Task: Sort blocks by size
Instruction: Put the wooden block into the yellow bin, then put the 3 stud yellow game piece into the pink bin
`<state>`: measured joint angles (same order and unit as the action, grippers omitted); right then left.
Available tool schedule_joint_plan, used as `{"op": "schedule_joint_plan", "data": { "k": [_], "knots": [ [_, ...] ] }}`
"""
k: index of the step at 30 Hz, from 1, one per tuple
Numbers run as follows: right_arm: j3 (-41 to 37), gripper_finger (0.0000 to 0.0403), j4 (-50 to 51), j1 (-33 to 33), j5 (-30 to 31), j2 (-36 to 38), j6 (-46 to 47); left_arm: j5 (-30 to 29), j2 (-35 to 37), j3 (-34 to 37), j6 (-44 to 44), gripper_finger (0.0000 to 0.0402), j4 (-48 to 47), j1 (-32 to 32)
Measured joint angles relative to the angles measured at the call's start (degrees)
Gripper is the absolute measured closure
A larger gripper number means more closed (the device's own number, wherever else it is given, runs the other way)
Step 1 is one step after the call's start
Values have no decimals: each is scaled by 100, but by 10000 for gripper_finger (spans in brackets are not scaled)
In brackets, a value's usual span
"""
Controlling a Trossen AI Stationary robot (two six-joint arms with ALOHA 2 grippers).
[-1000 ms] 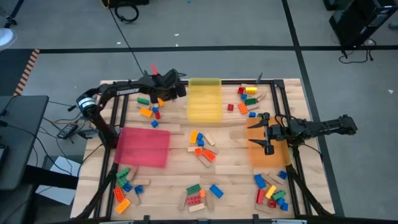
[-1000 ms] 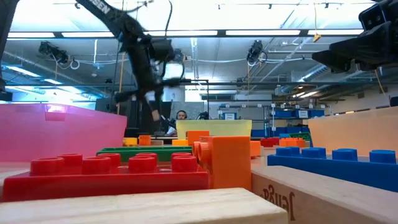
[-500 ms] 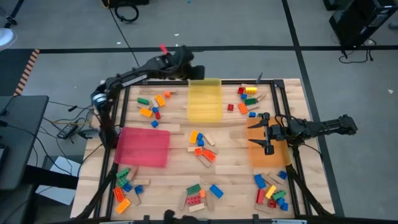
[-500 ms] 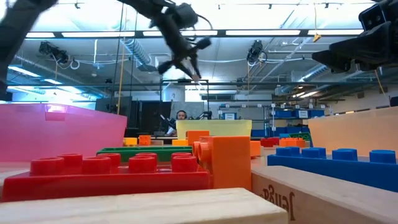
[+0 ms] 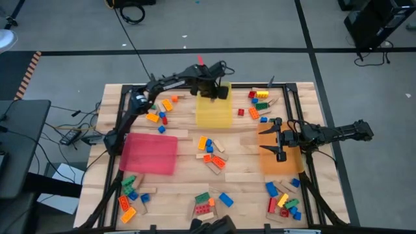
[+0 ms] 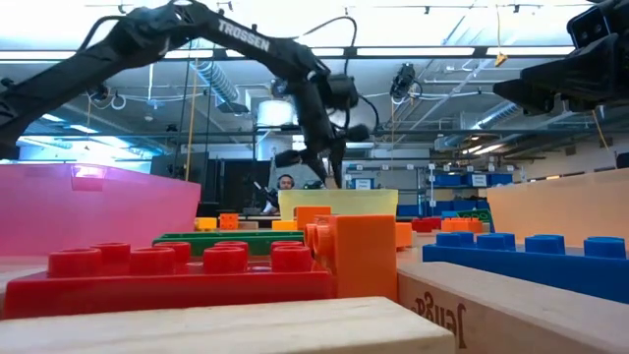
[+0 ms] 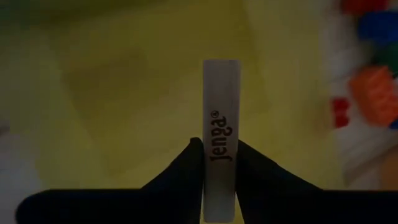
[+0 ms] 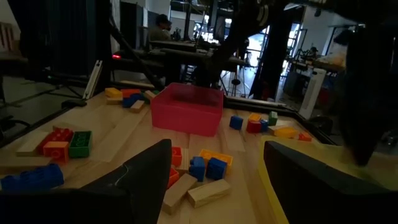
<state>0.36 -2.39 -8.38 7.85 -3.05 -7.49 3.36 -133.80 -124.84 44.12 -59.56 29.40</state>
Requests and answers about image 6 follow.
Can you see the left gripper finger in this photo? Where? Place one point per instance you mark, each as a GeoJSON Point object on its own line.
{"type": "Point", "coordinates": [339, 162]}
{"type": "Point", "coordinates": [317, 164]}

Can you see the orange plastic bin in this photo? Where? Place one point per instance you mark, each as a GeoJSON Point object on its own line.
{"type": "Point", "coordinates": [565, 206]}

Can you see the black monitor cabinet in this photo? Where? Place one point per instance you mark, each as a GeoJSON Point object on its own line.
{"type": "Point", "coordinates": [231, 187]}

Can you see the silver ventilation duct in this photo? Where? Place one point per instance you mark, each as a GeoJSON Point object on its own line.
{"type": "Point", "coordinates": [218, 81]}
{"type": "Point", "coordinates": [496, 115]}

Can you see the small orange block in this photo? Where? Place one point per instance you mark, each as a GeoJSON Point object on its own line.
{"type": "Point", "coordinates": [312, 214]}
{"type": "Point", "coordinates": [229, 221]}
{"type": "Point", "coordinates": [363, 255]}

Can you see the person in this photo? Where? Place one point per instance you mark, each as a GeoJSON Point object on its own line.
{"type": "Point", "coordinates": [285, 184]}

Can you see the small blue block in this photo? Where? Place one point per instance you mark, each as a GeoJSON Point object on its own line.
{"type": "Point", "coordinates": [449, 215]}

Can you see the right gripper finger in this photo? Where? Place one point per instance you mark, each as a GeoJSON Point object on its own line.
{"type": "Point", "coordinates": [531, 96]}
{"type": "Point", "coordinates": [580, 61]}

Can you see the ceiling light strip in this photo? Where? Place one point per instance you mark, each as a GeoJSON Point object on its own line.
{"type": "Point", "coordinates": [415, 50]}
{"type": "Point", "coordinates": [37, 55]}
{"type": "Point", "coordinates": [531, 50]}

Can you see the yellow plastic bin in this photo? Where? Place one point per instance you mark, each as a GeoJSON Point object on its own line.
{"type": "Point", "coordinates": [354, 201]}

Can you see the metal shelf rack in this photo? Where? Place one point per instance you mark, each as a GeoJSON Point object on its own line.
{"type": "Point", "coordinates": [422, 169]}

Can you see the white cylindrical duct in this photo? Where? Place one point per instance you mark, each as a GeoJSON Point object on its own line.
{"type": "Point", "coordinates": [275, 113]}

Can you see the long orange block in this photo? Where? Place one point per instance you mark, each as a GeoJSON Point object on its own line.
{"type": "Point", "coordinates": [462, 225]}

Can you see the orange six-stud block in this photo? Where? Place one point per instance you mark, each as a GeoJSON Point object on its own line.
{"type": "Point", "coordinates": [404, 235]}

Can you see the dark green long block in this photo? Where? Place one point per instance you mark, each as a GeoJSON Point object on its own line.
{"type": "Point", "coordinates": [479, 214]}
{"type": "Point", "coordinates": [196, 241]}

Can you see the long blue block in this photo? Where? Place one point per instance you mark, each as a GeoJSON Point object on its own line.
{"type": "Point", "coordinates": [516, 268]}

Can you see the pink plastic bin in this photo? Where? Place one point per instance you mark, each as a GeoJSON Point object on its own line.
{"type": "Point", "coordinates": [98, 211]}

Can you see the blue storage bin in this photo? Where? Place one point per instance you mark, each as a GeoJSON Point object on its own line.
{"type": "Point", "coordinates": [501, 179]}
{"type": "Point", "coordinates": [448, 180]}
{"type": "Point", "coordinates": [476, 180]}

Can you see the small red block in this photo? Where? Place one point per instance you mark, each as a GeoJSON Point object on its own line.
{"type": "Point", "coordinates": [425, 225]}

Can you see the large red stud block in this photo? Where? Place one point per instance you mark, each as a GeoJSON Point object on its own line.
{"type": "Point", "coordinates": [147, 290]}

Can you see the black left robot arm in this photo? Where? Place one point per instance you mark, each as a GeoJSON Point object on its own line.
{"type": "Point", "coordinates": [245, 41]}

